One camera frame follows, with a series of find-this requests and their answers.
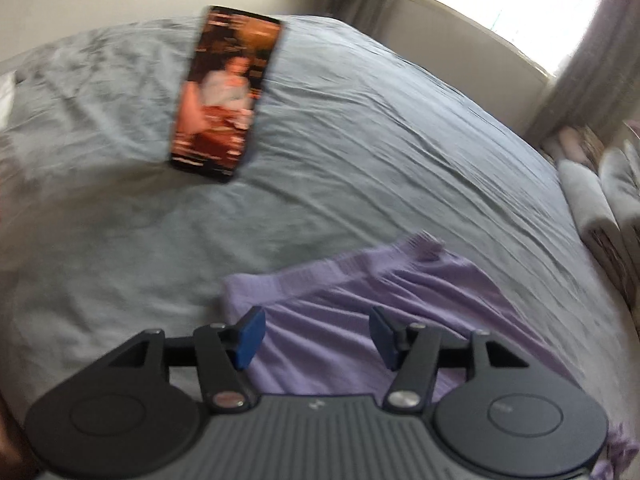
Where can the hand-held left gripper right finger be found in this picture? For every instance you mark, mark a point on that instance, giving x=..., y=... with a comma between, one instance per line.
x=384, y=337

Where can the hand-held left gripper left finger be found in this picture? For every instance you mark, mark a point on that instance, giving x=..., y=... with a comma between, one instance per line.
x=250, y=337

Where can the purple sweater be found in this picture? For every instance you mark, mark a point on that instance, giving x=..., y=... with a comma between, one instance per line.
x=320, y=320

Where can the grey bed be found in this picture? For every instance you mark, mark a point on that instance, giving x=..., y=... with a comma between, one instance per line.
x=375, y=160

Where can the folded grey quilt pink lining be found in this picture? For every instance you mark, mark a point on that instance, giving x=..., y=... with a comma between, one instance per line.
x=590, y=215

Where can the smartphone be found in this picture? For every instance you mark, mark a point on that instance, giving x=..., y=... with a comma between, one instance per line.
x=225, y=95

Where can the pink cloth bundle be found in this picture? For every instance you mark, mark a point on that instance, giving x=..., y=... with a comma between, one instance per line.
x=570, y=142

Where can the white cloth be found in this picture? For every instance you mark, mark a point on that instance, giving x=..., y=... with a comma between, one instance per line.
x=6, y=100

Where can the window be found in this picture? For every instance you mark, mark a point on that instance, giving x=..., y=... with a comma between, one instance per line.
x=510, y=5

